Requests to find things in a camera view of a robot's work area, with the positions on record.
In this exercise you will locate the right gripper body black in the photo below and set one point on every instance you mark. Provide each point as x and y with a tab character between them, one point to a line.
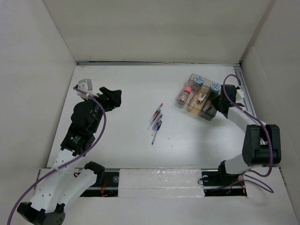
216	101

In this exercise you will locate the aluminium rail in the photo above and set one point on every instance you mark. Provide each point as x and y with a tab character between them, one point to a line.
145	63
250	110

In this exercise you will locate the teal capped pen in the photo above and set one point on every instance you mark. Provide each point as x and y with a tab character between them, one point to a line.
154	122

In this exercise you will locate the front mounting rail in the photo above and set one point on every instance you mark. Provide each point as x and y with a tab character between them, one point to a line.
160	183

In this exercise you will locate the back aluminium rail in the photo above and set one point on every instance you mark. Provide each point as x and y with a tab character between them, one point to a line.
145	63

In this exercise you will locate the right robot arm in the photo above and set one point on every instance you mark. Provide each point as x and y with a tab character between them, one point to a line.
229	170

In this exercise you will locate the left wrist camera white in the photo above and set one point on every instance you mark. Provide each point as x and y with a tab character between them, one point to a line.
85	85

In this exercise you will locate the blue long pen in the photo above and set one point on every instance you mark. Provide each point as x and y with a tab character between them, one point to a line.
155	134

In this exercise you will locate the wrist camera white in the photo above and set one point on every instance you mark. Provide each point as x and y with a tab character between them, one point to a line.
239	95
85	85

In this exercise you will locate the clear desk organizer box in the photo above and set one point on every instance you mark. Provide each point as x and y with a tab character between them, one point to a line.
198	108

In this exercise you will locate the pink capped pencil tube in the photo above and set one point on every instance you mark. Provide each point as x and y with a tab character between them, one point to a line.
184	95

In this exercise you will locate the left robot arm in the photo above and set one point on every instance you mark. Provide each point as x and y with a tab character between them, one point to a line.
60	188

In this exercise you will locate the pink capped red pen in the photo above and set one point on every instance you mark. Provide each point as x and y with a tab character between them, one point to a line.
156	112

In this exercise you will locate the right aluminium rail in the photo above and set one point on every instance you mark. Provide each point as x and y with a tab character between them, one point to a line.
250	110

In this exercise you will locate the blue round jar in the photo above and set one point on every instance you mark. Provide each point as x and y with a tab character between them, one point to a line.
215	87
198	81

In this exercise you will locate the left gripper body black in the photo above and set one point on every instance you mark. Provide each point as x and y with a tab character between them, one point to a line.
107	104

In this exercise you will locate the pink white stapler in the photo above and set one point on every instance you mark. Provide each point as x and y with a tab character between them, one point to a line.
201	98

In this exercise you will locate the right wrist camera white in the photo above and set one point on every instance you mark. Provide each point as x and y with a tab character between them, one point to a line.
239	95

